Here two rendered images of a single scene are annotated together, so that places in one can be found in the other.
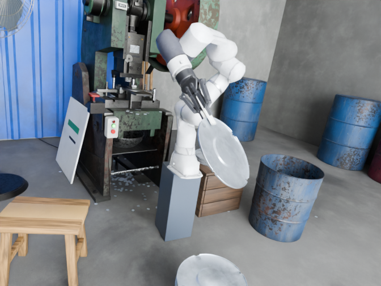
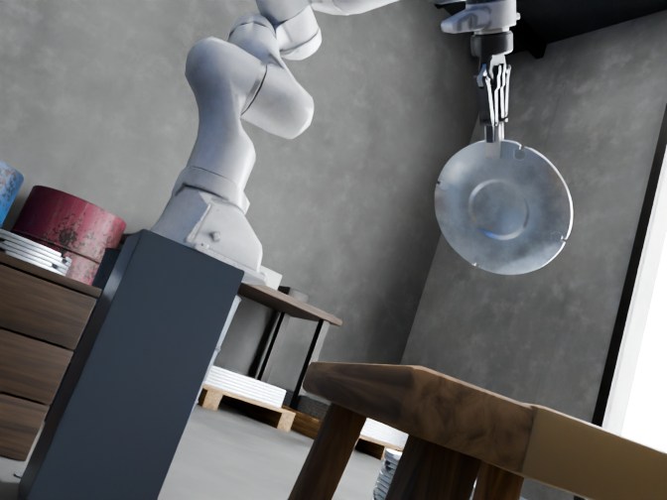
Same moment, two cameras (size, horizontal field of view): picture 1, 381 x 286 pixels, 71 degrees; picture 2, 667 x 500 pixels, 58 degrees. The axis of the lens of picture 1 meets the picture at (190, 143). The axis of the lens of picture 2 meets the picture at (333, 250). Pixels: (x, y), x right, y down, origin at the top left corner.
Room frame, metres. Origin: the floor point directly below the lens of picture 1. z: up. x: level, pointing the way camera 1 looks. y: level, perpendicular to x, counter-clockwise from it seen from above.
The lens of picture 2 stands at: (1.12, 1.06, 0.30)
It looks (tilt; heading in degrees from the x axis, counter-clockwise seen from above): 13 degrees up; 275
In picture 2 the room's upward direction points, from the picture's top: 19 degrees clockwise
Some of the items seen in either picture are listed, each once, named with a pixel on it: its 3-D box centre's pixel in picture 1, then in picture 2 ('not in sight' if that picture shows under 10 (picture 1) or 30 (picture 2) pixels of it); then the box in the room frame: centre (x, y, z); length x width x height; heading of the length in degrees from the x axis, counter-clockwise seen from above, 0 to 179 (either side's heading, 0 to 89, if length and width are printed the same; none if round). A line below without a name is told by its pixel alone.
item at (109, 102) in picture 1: (126, 100); not in sight; (2.08, 0.56, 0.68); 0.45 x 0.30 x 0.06; 130
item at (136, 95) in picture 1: (136, 99); not in sight; (1.95, 0.44, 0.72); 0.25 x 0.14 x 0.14; 40
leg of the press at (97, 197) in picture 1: (85, 123); not in sight; (2.02, 0.85, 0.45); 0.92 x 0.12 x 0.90; 40
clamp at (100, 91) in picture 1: (105, 88); not in sight; (1.98, 0.69, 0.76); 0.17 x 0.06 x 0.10; 130
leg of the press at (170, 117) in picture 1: (144, 121); not in sight; (2.36, 0.44, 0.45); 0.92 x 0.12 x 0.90; 40
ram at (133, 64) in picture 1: (131, 52); not in sight; (2.05, 0.53, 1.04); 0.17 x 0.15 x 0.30; 40
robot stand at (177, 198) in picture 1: (177, 200); (132, 376); (1.46, 0.03, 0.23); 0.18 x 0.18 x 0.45; 29
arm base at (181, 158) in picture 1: (186, 159); (219, 226); (1.43, 0.01, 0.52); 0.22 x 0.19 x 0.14; 29
